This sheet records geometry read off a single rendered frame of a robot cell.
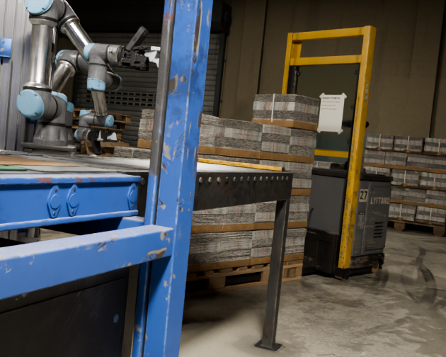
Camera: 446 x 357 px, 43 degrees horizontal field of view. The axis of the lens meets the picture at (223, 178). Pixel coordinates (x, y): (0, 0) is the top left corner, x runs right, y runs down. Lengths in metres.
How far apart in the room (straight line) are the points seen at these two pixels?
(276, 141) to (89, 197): 2.65
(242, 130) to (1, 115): 1.43
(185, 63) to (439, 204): 7.01
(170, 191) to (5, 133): 1.69
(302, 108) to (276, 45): 6.56
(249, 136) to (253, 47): 7.05
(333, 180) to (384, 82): 5.56
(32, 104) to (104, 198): 1.28
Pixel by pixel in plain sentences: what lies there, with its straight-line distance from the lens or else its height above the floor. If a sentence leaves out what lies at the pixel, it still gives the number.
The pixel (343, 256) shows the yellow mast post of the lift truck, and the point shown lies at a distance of 4.27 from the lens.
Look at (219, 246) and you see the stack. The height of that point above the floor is 0.28.
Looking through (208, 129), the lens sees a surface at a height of 0.98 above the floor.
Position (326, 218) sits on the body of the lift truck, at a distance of 4.51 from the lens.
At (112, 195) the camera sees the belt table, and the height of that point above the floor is 0.75.
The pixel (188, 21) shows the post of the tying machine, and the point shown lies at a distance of 1.23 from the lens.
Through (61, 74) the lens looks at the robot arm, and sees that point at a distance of 3.36.
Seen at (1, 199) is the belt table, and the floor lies 0.76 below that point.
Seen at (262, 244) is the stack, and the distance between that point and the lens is 3.76.
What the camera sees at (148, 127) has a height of 0.96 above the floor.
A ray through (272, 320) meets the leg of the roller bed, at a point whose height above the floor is 0.13.
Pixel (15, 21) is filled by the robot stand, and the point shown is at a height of 1.36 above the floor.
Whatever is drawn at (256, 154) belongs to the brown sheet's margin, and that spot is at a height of 0.86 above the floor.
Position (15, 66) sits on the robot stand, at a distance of 2.83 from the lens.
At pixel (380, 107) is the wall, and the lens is 9.85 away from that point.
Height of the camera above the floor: 0.88
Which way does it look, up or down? 3 degrees down
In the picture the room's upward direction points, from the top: 6 degrees clockwise
